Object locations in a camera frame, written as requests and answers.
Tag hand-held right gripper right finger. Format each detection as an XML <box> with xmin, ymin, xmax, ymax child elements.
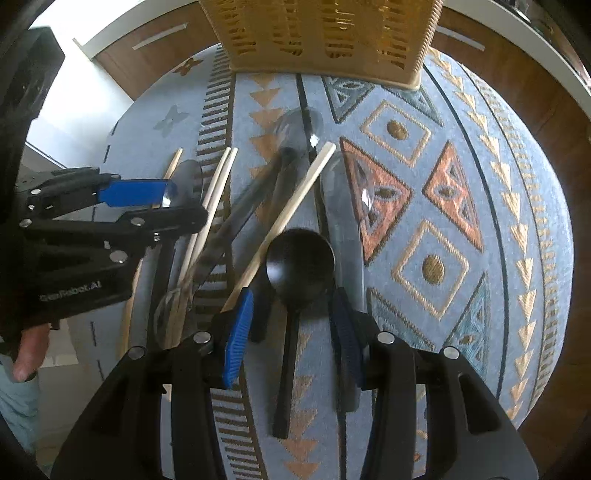
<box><xmin>330</xmin><ymin>288</ymin><xmax>539</xmax><ymax>480</ymax></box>

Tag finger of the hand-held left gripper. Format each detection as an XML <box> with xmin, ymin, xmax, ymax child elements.
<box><xmin>21</xmin><ymin>205</ymin><xmax>208</xmax><ymax>264</ymax></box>
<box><xmin>25</xmin><ymin>168</ymin><xmax>178</xmax><ymax>217</ymax></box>

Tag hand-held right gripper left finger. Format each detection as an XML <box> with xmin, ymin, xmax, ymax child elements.
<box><xmin>51</xmin><ymin>288</ymin><xmax>254</xmax><ymax>480</ymax></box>

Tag large clear grey spoon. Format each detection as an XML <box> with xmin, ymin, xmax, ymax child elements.
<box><xmin>318</xmin><ymin>150</ymin><xmax>377</xmax><ymax>412</ymax></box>

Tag black plastic spoon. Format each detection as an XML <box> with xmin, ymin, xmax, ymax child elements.
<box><xmin>265</xmin><ymin>228</ymin><xmax>338</xmax><ymax>439</ymax></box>

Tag yellow plastic utensil basket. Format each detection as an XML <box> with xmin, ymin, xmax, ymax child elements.
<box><xmin>198</xmin><ymin>0</ymin><xmax>444</xmax><ymax>90</ymax></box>

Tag person's left hand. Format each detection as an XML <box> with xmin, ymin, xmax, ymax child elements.
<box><xmin>11</xmin><ymin>323</ymin><xmax>51</xmax><ymax>384</ymax></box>

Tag person's grey pants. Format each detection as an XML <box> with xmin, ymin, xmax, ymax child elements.
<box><xmin>0</xmin><ymin>353</ymin><xmax>43</xmax><ymax>457</ymax></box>

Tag white kitchen counter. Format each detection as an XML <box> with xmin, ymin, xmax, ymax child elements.
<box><xmin>74</xmin><ymin>0</ymin><xmax>591</xmax><ymax>90</ymax></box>

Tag blue patterned woven mat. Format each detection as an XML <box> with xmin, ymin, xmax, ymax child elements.
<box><xmin>69</xmin><ymin>44</ymin><xmax>575</xmax><ymax>480</ymax></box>

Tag silver cabinet handle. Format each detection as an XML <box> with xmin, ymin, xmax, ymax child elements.
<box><xmin>436</xmin><ymin>25</ymin><xmax>485</xmax><ymax>51</ymax></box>
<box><xmin>133</xmin><ymin>22</ymin><xmax>189</xmax><ymax>51</ymax></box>

